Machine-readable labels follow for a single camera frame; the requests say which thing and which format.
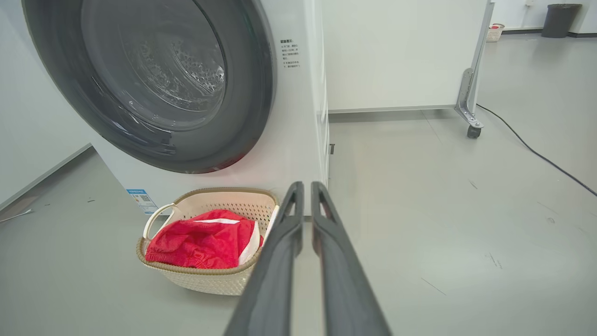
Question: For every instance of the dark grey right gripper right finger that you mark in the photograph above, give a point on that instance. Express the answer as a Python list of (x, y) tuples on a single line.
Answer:
[(345, 280)]

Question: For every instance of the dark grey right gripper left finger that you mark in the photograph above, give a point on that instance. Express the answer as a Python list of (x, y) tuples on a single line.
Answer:
[(270, 280)]

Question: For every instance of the blue energy label sticker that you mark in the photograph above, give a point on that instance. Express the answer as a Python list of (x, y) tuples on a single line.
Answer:
[(142, 200)]

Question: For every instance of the stainless steel washing machine drum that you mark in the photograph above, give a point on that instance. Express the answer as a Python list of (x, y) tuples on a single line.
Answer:
[(186, 74)]

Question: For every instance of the thin white floor scrap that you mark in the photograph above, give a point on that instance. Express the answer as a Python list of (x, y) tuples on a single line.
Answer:
[(16, 216)]

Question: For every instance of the white partition board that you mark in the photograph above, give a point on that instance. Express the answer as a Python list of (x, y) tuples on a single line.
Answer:
[(401, 56)]

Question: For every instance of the cream perforated basket brown rim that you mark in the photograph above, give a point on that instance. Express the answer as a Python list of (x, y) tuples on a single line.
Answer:
[(210, 282)]

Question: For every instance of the metal bracket with caster wheel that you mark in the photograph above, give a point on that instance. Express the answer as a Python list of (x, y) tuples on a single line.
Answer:
[(466, 102)]

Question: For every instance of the small printed text sticker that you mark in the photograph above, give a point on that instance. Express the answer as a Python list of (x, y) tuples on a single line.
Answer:
[(290, 53)]

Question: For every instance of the red and white garment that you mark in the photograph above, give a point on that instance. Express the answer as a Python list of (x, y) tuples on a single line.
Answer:
[(200, 242)]

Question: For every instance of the white front-load washing machine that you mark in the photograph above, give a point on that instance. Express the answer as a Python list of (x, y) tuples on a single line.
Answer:
[(294, 121)]

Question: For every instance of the small white background basket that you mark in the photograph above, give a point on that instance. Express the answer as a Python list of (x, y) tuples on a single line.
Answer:
[(495, 33)]

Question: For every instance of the dark grey trash bin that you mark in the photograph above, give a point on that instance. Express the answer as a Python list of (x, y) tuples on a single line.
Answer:
[(559, 21)]

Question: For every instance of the black round glass washer door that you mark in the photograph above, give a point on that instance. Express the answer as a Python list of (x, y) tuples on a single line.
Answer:
[(242, 93)]

